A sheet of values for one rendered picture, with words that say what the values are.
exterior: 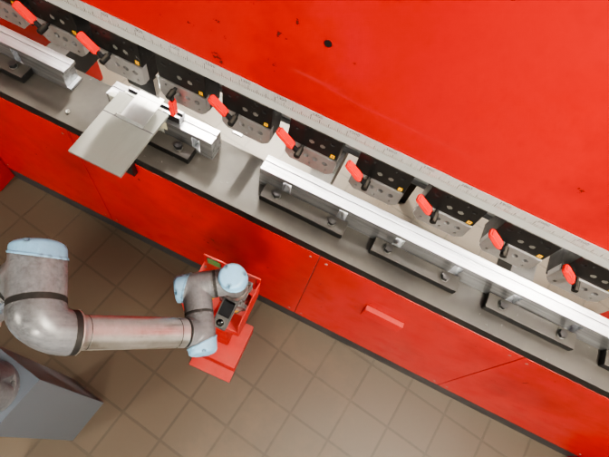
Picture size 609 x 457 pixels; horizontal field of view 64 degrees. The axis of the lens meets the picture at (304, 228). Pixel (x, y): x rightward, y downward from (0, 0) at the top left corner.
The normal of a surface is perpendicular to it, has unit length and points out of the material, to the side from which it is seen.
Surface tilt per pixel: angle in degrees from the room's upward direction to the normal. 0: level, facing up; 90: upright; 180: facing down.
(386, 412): 0
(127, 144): 0
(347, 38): 90
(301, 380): 0
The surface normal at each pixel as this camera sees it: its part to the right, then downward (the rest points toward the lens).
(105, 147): 0.14, -0.41
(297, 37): -0.43, 0.80
